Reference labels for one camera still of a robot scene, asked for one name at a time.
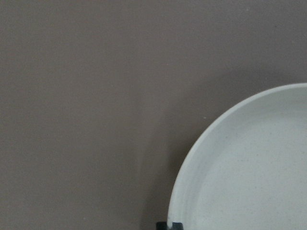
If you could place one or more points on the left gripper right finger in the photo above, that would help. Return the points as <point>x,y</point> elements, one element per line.
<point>177,226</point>

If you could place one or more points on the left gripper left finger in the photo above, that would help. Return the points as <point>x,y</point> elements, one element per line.
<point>161,226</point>

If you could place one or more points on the round white plate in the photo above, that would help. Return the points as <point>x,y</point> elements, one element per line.
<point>248,169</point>

